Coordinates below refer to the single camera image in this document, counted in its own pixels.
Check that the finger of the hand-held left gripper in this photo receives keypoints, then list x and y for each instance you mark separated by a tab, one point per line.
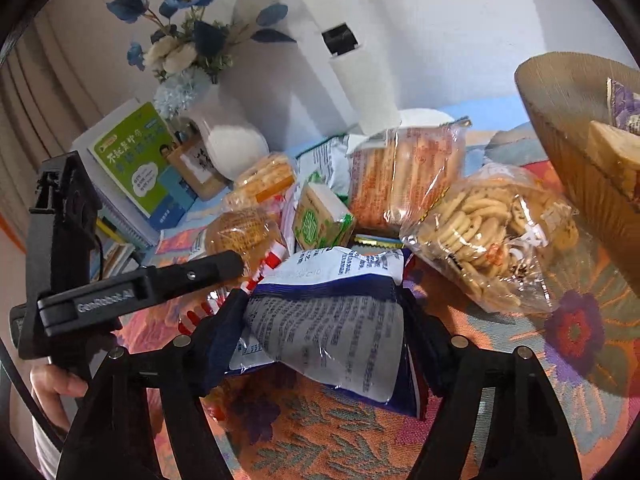
200	272

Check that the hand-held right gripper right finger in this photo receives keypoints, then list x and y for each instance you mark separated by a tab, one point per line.
435	360

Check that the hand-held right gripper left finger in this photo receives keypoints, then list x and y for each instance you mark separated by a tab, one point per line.
220	340

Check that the round cake packet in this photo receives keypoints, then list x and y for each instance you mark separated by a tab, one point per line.
235	232

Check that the blue and white snack bag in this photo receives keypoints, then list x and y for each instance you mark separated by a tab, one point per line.
325	330

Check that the brown ribbed glass bowl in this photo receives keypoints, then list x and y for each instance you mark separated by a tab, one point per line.
565	160

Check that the yellow snack packet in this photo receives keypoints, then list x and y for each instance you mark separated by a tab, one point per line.
615	150

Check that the cream purple-patterned snack bag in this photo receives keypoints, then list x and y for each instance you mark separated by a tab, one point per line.
627	110

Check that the person's left hand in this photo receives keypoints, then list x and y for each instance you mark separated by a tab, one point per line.
55	385

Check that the stack of books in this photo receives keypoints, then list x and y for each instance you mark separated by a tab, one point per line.
115	260

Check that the red-white striped snack packet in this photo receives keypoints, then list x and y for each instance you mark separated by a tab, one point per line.
270	260

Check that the orange square cracker packet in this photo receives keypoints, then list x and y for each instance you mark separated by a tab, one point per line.
262	180

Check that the green snack carton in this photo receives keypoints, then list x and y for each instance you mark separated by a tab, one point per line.
315	220

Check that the white ribbed vase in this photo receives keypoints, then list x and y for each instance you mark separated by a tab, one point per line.
235	145

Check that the clear bag of round biscuits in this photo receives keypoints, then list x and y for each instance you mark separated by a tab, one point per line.
475	230

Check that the floral woven tablecloth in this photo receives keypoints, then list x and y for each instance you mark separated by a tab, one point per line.
575	325

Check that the beige curtain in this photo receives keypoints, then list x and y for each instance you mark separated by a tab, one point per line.
40	85

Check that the orange striped cracker bag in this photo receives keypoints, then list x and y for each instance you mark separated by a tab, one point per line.
400	180

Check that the blue and white artificial flowers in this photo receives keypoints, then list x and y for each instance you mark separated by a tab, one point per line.
175	55

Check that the white desk lamp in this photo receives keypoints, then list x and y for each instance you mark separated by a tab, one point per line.
370	95

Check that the light blue cloth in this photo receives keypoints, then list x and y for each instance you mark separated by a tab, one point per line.
500	110

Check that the small wooden picture frame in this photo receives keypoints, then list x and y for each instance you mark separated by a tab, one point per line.
195	170

